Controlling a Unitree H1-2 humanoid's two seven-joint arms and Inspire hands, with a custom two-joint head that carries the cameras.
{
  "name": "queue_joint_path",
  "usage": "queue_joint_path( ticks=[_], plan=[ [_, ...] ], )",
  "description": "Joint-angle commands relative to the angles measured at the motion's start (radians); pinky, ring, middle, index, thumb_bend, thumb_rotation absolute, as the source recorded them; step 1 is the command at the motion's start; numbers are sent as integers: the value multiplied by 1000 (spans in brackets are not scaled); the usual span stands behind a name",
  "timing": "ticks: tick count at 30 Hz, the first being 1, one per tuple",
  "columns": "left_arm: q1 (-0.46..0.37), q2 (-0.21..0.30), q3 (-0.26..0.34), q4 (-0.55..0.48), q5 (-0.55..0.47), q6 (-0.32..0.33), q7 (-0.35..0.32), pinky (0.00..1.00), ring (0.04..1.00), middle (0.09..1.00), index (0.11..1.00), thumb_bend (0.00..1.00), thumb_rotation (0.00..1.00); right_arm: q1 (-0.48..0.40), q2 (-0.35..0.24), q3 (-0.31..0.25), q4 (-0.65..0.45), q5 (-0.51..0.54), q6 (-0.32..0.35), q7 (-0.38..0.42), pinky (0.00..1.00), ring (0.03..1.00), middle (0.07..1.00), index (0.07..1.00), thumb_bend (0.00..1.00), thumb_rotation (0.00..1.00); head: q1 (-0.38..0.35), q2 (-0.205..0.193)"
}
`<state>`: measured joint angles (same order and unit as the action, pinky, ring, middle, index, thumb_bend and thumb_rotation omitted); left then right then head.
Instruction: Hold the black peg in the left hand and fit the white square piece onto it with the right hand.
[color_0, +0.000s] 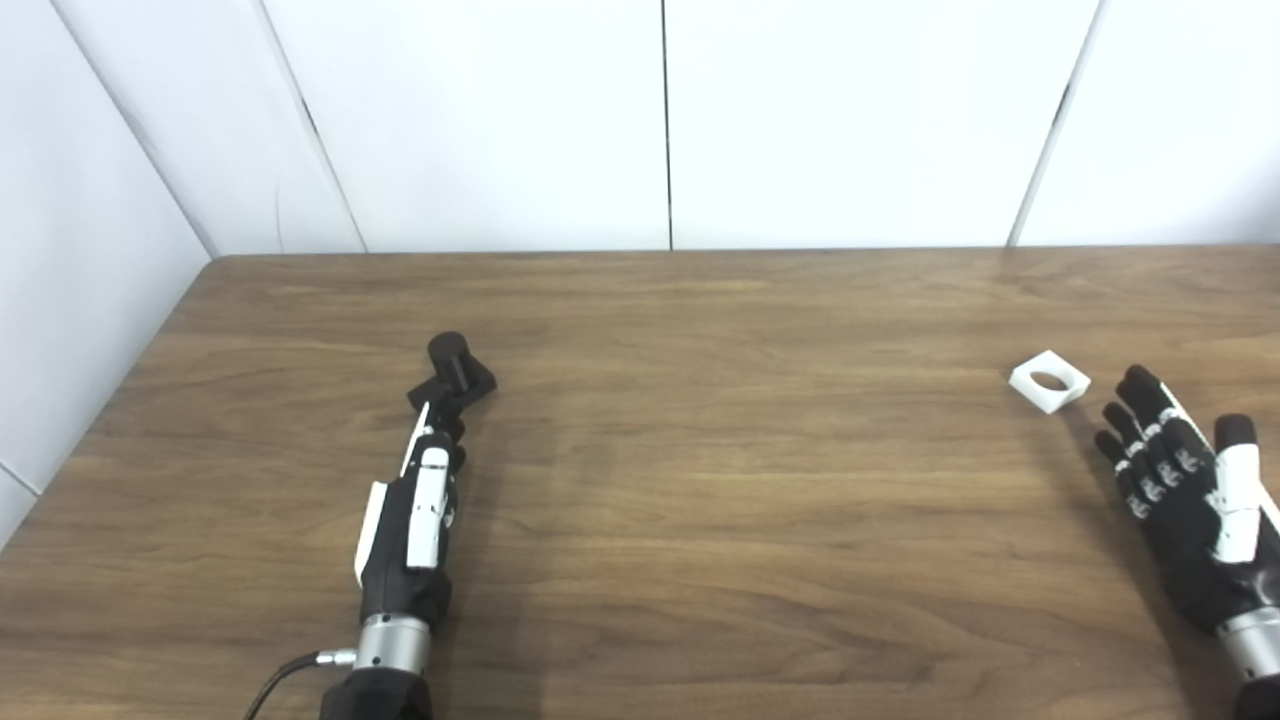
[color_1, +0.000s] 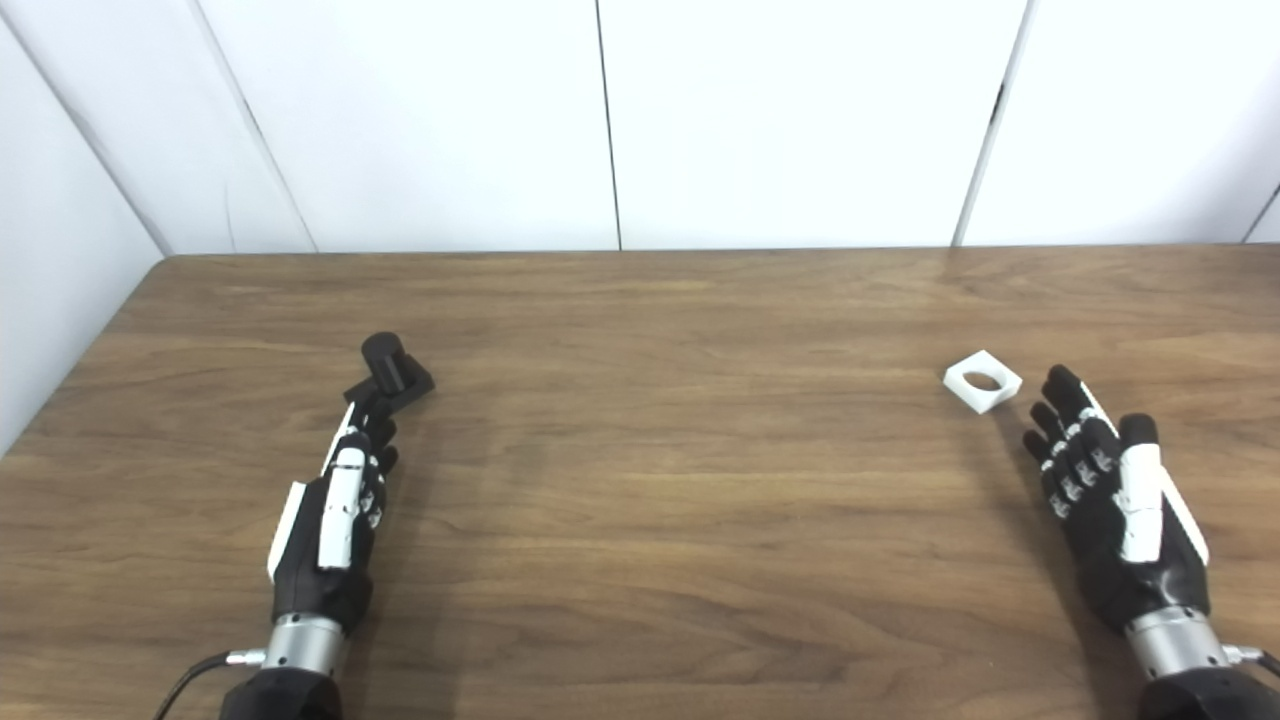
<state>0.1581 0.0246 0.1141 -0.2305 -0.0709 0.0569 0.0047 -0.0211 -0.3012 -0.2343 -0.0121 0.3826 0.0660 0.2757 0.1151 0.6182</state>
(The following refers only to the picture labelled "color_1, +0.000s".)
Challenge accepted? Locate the thick black left wrist cable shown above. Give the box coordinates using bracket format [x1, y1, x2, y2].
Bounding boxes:
[155, 650, 267, 720]

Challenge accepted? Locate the black peg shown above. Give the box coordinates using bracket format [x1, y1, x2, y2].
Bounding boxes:
[343, 333, 436, 409]

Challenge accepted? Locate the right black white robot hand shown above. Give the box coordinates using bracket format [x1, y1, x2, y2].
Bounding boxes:
[1022, 365, 1213, 633]

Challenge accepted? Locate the white square piece with hole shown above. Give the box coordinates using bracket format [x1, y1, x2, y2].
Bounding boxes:
[943, 350, 1024, 414]

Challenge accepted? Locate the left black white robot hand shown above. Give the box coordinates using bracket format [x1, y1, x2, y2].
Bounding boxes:
[267, 395, 401, 636]

